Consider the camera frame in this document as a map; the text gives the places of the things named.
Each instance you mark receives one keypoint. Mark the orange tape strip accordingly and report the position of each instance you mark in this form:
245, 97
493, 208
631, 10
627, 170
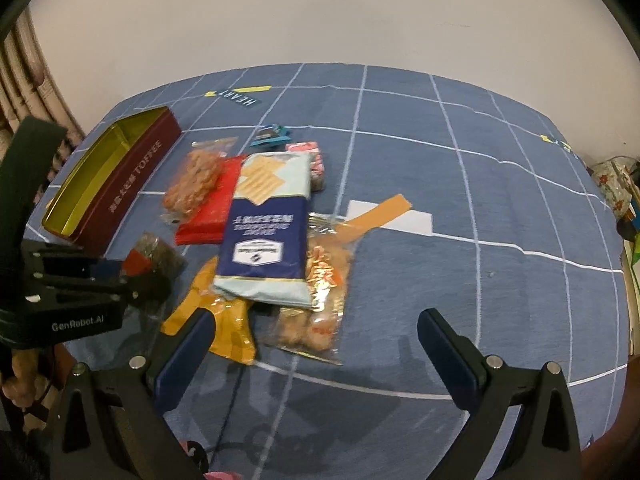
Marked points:
362, 216

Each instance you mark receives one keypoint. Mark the white paper label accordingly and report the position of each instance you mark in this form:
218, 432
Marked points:
400, 217

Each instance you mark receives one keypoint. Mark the person's left hand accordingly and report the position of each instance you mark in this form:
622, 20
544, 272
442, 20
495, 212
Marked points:
35, 379

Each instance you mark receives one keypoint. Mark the red toffee tin box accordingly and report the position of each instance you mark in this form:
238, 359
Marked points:
93, 199

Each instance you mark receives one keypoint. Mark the teal candy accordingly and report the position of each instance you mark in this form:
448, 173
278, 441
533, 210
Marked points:
270, 136

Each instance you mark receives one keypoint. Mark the blue grid tablecloth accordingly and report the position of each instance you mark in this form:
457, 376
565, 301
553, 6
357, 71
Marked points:
509, 238

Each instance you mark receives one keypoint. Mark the red snack packet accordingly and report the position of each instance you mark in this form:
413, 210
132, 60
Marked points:
207, 224

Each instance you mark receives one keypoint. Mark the beige curtain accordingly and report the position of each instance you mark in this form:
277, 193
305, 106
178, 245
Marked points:
28, 89

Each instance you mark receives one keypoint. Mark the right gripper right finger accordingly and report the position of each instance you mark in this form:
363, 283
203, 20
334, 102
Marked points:
457, 361

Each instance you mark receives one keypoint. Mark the clear bag brown snacks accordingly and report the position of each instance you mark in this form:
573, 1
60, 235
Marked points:
195, 178

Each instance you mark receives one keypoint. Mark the pink patterned snack pack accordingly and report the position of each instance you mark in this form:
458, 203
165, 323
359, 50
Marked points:
316, 162

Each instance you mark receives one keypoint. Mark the blue white cracker pack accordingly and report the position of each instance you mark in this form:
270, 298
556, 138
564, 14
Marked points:
262, 256

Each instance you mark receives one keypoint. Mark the blue-edged dark snack packet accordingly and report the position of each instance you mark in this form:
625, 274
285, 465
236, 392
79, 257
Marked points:
152, 253

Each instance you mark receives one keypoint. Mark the floral ceramic pot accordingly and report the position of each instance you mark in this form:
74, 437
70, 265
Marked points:
613, 178

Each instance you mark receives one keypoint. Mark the orange yellow snack packet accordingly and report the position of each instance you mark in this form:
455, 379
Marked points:
233, 339

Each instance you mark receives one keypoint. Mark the clear bag orange-print biscuits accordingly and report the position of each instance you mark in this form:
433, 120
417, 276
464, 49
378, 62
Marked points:
315, 332

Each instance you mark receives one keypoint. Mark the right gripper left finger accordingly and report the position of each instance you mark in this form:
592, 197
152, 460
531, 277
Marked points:
176, 358

